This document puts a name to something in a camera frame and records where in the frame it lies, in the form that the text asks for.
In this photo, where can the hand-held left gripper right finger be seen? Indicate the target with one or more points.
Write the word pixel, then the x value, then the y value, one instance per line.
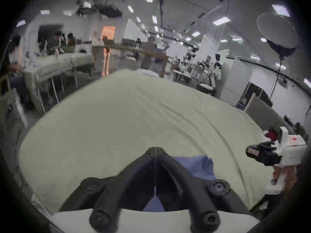
pixel 201 195

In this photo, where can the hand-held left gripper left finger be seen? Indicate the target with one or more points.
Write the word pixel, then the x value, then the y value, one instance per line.
pixel 107 190

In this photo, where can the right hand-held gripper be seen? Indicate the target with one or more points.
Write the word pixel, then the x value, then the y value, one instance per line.
pixel 292 152

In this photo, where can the dark blue shirt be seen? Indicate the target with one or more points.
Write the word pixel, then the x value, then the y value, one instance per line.
pixel 196 166

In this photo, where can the person's right hand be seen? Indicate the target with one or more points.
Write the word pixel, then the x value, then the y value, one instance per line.
pixel 288 177

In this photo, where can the grey padded headboard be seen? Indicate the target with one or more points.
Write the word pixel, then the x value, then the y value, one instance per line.
pixel 269 113

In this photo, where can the black equipment case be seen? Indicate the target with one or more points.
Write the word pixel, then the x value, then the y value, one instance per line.
pixel 257 93

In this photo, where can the bed with pale green sheet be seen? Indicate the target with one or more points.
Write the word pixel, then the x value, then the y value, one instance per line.
pixel 126 120

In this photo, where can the round softbox lamp on stand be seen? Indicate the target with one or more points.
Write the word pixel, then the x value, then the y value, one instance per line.
pixel 278 30

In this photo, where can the table under pale sheet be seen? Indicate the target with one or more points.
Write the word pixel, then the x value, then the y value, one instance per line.
pixel 58 62

